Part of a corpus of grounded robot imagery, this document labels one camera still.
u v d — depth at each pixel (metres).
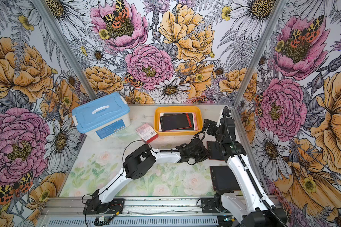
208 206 0.74
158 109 1.11
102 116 0.92
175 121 1.08
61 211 0.77
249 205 0.41
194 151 0.76
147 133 1.00
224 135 0.57
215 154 0.90
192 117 1.12
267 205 0.39
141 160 0.62
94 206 0.64
